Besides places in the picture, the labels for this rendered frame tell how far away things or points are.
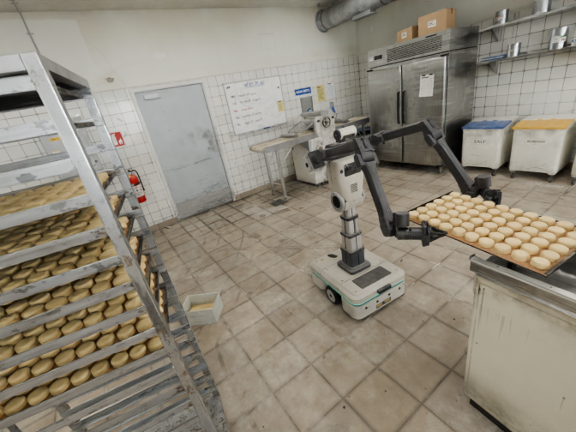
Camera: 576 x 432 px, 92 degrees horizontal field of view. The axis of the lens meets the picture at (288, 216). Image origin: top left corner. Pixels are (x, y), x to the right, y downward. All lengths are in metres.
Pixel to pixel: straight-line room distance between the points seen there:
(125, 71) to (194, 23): 1.25
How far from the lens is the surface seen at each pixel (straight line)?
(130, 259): 0.87
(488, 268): 1.39
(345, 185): 1.99
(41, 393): 1.24
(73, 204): 0.87
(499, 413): 1.87
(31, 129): 0.86
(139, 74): 4.85
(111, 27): 4.94
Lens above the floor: 1.66
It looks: 24 degrees down
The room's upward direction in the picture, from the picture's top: 11 degrees counter-clockwise
